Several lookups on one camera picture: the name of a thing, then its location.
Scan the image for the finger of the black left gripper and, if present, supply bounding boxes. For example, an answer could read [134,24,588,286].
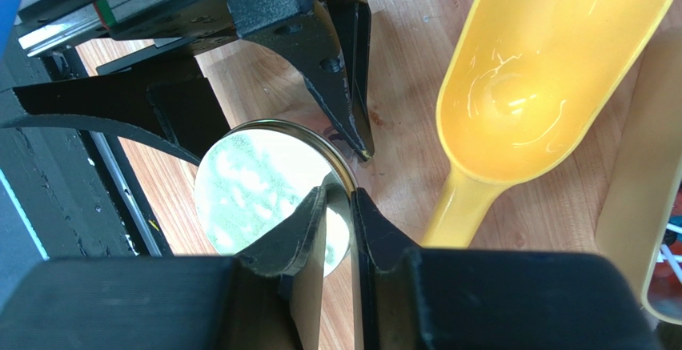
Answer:
[245,0,375,161]

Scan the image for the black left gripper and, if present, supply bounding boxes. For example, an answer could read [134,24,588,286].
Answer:
[1,0,315,165]

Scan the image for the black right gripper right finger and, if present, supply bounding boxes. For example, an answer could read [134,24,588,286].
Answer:
[351,189,660,349]

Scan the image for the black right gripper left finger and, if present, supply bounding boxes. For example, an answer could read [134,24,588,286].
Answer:
[1,187,327,349]

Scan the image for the white jar lid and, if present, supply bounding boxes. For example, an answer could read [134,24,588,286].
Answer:
[194,119,359,275]

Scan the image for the yellow plastic scoop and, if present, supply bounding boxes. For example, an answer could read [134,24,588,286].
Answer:
[421,0,673,248]

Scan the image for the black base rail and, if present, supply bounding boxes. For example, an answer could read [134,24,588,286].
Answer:
[1,38,172,287]

